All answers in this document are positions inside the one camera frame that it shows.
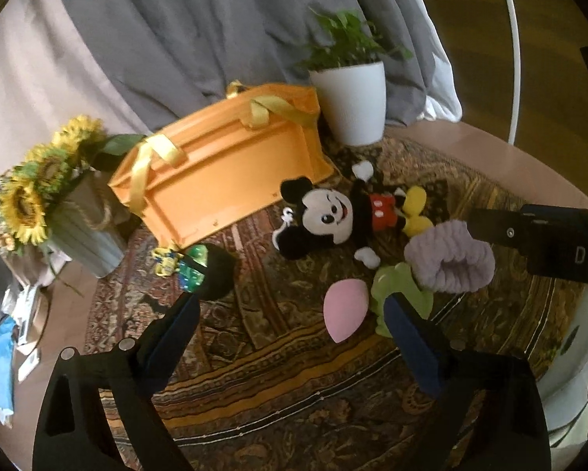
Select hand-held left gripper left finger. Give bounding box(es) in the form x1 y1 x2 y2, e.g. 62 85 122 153
33 294 201 471

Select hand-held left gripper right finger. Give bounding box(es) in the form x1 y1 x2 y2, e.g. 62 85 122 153
383 292 552 471

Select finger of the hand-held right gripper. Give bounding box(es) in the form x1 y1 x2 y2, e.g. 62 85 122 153
468 207 526 250

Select green patterned soft toy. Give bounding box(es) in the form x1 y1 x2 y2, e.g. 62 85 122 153
177 244 209 294

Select purple fluffy headband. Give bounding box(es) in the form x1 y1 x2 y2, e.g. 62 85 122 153
404 222 495 295

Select green plush toy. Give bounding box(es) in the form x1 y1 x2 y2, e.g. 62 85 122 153
371 262 434 338

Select pink egg-shaped sponge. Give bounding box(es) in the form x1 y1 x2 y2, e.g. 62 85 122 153
323 278 371 344

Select orange storage box yellow ribbons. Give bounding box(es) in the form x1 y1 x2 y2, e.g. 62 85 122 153
108 81 335 251

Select mouse plush toy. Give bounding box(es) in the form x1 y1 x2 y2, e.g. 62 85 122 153
273 163 429 268

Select black round plush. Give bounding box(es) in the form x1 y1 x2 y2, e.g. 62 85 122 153
196 248 236 300

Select small yellow green toy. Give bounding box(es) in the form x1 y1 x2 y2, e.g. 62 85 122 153
150 250 178 277

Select patterned brown rug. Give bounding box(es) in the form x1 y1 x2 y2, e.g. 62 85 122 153
85 135 588 471

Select grey ribbed vase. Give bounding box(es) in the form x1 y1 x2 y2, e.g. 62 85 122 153
46 172 128 278

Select white printed cloth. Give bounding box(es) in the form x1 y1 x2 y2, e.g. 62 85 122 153
539 282 588 405

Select white paper pile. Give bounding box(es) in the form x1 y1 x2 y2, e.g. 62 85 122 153
14 285 42 378

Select white hoop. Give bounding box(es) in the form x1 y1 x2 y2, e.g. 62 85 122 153
495 0 522 145

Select blue cloth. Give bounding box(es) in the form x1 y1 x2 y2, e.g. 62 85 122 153
0 316 17 413

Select white plant pot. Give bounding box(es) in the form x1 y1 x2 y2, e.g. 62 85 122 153
308 61 387 147

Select sunflower bouquet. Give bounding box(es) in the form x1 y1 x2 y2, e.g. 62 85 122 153
0 115 145 256

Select green leafy plant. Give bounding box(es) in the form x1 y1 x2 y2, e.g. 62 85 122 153
296 7 412 72

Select white bed sheet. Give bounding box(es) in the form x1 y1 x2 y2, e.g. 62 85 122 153
0 0 147 207

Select grey bedding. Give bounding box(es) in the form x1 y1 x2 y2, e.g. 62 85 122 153
51 0 464 133

